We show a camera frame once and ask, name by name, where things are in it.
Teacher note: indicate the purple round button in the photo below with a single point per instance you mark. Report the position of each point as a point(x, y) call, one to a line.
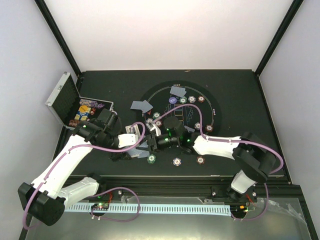
point(172, 100)

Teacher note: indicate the white slotted cable duct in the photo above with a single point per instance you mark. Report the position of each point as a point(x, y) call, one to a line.
point(173, 209)

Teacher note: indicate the blue white poker chip stack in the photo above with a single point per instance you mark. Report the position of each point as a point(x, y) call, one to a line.
point(176, 162)

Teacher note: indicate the red brown poker chip stack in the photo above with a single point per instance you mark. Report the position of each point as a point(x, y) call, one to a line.
point(200, 160)

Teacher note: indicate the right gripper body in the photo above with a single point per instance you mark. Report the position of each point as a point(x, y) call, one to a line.
point(160, 145)

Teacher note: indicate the aluminium poker chip case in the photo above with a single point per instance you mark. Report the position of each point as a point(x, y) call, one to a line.
point(69, 107)

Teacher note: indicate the blue playing card deck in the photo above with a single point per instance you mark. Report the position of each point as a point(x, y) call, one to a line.
point(136, 153)

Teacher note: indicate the round black poker mat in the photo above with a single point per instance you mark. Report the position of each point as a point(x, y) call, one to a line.
point(176, 113)

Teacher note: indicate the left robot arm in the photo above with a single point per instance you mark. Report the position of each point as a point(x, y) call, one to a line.
point(46, 198)

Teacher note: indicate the green poker chip stack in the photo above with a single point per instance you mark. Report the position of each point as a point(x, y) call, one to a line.
point(151, 159)

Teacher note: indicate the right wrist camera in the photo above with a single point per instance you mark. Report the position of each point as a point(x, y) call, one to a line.
point(153, 128)

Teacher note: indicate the left base circuit board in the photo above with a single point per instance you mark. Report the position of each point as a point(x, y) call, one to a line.
point(101, 206)

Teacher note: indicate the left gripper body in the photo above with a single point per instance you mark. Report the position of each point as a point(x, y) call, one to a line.
point(116, 155)

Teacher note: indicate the right base circuit board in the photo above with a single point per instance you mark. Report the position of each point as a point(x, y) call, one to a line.
point(241, 208)

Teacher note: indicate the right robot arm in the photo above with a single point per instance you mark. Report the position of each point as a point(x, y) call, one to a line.
point(255, 160)

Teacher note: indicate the black aluminium rail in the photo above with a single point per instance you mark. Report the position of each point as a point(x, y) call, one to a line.
point(169, 186)

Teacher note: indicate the base circuit board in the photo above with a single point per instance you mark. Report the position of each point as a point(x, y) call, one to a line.
point(101, 206)
point(241, 208)

